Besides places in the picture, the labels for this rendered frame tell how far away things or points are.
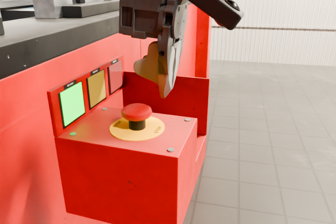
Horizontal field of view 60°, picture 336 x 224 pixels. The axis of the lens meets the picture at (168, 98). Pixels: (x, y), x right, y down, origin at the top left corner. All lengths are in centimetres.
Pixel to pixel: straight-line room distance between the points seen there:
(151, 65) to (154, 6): 9
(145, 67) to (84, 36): 26
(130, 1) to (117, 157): 21
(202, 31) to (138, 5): 203
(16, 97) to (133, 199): 25
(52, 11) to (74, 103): 44
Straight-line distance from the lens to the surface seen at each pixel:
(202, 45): 245
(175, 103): 51
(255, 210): 147
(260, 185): 162
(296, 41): 403
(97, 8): 88
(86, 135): 38
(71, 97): 39
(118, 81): 51
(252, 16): 392
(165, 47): 40
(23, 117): 52
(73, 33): 63
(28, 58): 52
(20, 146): 53
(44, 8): 82
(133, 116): 36
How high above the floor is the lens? 96
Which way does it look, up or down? 21 degrees down
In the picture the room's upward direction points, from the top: straight up
